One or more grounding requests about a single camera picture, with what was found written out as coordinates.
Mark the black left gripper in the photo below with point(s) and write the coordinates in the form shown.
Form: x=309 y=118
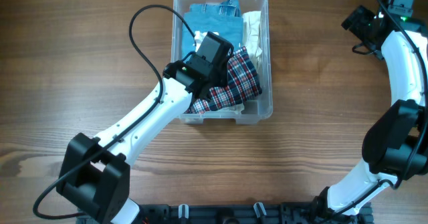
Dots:
x=223 y=77

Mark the red plaid shirt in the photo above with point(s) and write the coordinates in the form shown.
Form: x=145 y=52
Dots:
x=242 y=85

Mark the white shirt with green print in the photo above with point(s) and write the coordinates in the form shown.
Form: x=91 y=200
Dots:
x=237 y=109

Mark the clear plastic storage container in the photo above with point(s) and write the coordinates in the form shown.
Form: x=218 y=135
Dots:
x=261 y=107

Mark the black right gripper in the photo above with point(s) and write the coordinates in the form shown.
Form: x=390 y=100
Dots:
x=364 y=16

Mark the blue denim jeans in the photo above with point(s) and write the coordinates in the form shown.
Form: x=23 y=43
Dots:
x=223 y=18

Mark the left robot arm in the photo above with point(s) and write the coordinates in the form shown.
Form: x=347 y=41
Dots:
x=95 y=173

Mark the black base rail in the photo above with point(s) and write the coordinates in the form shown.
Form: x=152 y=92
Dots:
x=284 y=213

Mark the cream white garment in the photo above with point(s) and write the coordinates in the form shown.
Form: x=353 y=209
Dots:
x=251 y=36

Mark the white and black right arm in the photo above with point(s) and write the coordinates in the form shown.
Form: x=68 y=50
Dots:
x=395 y=147

